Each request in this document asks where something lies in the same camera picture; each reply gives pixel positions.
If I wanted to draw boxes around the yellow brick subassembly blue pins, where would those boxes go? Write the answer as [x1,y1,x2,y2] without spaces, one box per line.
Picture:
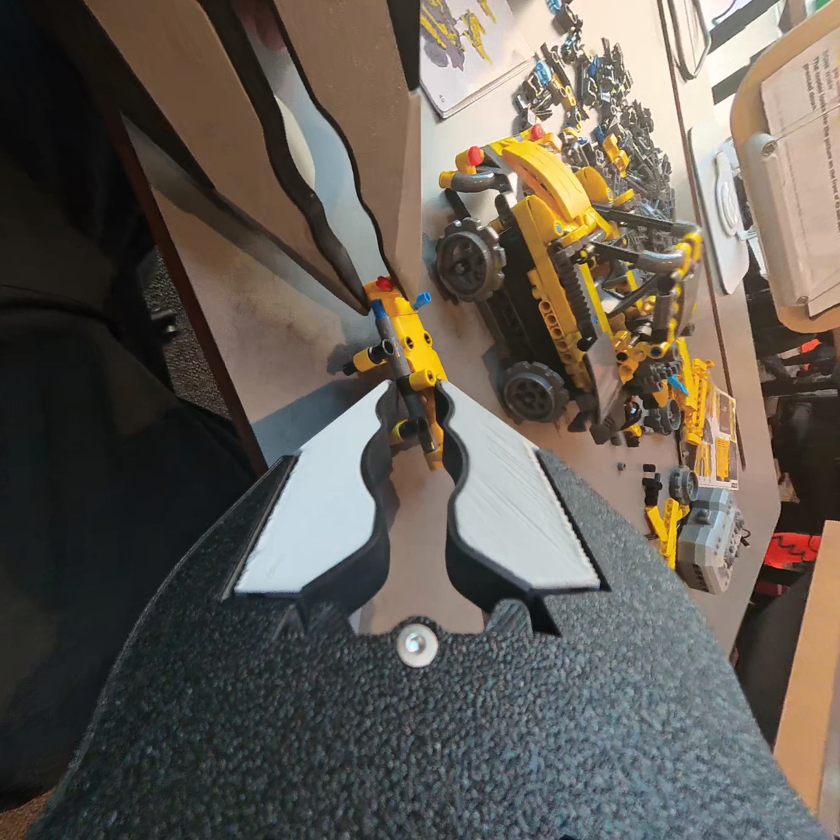
[343,292,444,472]

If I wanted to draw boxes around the person's dark clothed body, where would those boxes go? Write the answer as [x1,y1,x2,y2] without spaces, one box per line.
[0,131,260,808]

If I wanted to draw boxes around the yellow connector brick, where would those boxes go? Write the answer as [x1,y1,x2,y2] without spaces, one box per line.
[366,279,406,316]

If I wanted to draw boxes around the wooden board with printed sheet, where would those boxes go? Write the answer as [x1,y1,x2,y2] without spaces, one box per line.
[730,0,840,336]

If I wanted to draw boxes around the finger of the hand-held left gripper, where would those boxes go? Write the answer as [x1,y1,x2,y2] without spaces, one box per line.
[84,0,371,317]
[270,0,424,301]

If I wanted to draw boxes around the yellow beam assembly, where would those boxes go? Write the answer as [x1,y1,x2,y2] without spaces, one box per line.
[643,497,690,571]

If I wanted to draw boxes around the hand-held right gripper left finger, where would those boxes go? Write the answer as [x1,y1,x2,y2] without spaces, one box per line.
[233,381,398,631]

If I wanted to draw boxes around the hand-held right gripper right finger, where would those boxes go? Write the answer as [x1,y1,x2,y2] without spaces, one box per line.
[434,379,603,636]

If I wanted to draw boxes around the yellow sticker sheet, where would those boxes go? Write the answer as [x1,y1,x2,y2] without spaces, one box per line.
[682,387,741,492]

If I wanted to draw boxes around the person's left hand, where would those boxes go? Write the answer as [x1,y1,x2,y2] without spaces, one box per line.
[239,0,293,53]

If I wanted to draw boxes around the black cable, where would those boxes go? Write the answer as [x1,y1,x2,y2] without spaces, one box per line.
[659,0,713,83]

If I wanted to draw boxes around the cluster of yellow beams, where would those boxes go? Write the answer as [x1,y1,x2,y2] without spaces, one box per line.
[676,341,718,460]

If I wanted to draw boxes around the grey brick battery box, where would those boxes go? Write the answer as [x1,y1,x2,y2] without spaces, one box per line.
[676,487,749,595]

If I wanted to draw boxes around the brick instruction booklet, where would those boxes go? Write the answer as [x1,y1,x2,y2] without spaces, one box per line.
[419,0,536,120]

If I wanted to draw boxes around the yellow toy brick car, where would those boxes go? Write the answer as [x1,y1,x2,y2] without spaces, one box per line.
[434,121,706,447]

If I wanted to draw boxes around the grey desk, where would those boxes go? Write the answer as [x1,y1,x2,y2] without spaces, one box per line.
[98,0,785,657]

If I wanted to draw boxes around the red black printed bag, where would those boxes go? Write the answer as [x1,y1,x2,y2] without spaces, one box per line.
[764,532,824,572]

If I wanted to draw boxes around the pile of dark small bricks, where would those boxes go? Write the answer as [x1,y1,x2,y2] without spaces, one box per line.
[512,0,677,217]

